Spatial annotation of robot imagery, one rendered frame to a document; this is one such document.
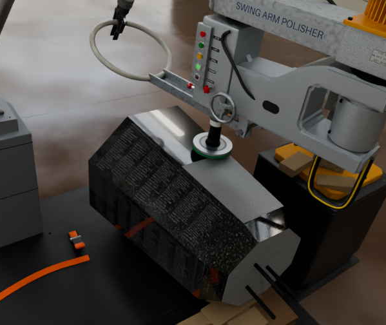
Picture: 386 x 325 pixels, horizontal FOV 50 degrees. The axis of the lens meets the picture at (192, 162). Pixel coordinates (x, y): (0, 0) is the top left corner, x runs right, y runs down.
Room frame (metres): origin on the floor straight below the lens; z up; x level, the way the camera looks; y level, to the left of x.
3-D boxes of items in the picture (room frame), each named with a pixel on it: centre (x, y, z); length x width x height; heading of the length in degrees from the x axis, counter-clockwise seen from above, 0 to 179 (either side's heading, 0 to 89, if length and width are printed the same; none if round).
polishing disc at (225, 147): (1.86, -0.09, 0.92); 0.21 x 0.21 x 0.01
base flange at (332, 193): (2.09, -0.81, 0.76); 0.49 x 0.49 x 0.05; 41
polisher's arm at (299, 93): (1.62, -0.40, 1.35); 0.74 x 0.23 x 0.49; 54
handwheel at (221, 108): (1.69, -0.12, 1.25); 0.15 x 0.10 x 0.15; 54
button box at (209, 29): (1.81, 0.03, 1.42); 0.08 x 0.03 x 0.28; 54
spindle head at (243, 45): (1.81, -0.16, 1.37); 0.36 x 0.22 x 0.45; 54
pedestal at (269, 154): (2.09, -0.81, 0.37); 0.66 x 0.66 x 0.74; 41
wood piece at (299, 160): (1.97, -0.59, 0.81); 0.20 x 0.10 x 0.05; 139
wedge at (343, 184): (1.86, -0.80, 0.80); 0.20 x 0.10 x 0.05; 81
